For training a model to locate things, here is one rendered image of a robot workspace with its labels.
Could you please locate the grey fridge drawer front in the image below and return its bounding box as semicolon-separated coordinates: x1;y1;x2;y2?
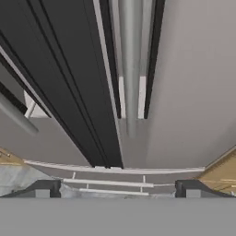
22;159;207;198

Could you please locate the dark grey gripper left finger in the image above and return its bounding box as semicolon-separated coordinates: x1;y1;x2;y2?
2;179;63;199

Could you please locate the white fridge drawer handle bar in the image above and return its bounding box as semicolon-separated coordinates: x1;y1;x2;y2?
78;183;150;196
62;171;155;189

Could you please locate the grey cylindrical fridge door handle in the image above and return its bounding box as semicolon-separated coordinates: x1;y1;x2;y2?
109;0;167;138
0;90;40;136

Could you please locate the grey fridge door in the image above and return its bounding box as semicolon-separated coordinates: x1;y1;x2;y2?
0;0;124;170
92;0;236;170

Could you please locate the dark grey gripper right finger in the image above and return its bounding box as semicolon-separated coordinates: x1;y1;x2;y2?
174;179;235;199

